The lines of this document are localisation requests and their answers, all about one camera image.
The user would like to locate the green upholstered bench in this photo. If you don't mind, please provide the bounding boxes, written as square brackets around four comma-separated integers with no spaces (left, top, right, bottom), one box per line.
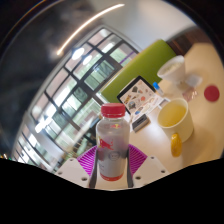
[99,39,178,104]

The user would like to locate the white bowl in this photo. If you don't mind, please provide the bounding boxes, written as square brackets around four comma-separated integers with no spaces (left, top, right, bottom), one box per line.
[156,54,187,84]

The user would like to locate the black-framed tablet with pictures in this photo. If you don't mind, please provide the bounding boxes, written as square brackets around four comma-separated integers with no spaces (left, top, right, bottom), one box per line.
[116,75,157,115]

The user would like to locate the long curved ceiling light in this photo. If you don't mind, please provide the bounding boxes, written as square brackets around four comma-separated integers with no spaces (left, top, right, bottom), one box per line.
[56,3,126,56]

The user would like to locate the pale yellow mug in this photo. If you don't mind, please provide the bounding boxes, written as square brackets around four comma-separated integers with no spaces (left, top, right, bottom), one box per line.
[157,97,195,158]

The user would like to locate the pendant ceiling lamps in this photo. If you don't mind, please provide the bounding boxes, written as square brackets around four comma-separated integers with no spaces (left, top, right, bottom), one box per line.
[71,46,94,66]

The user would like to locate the clear red-capped drink bottle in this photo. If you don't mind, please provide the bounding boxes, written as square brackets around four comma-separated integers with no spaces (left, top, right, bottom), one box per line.
[95,102,131,182]

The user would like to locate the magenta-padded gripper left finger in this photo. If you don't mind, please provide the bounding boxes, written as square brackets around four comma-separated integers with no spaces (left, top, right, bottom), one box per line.
[54,145,100,190]

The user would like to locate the small dark box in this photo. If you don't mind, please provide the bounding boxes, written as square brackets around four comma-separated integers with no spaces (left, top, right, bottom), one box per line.
[131,113,151,133]

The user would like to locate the flat round red coaster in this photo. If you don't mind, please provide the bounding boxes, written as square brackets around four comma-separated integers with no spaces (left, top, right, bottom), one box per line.
[203,84,221,103]

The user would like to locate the small blue-capped bottle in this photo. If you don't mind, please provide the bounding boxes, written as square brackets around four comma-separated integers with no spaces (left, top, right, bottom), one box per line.
[152,81,165,98]

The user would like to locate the printed sticker sheet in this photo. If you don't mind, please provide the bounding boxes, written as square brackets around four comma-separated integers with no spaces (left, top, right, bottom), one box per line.
[133,94,171,118]

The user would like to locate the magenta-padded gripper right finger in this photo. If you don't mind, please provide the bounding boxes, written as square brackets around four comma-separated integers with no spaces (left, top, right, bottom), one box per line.
[126,143,170,188]

